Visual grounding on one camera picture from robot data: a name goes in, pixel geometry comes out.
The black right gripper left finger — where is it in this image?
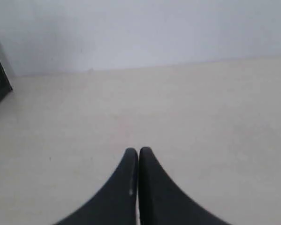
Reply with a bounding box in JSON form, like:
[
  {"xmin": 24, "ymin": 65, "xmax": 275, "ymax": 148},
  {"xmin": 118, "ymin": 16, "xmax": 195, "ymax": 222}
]
[{"xmin": 57, "ymin": 148, "xmax": 138, "ymax": 225}]

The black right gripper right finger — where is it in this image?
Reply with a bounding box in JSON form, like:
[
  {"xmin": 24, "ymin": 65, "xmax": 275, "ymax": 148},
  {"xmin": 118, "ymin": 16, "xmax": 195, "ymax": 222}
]
[{"xmin": 138, "ymin": 147, "xmax": 228, "ymax": 225}]

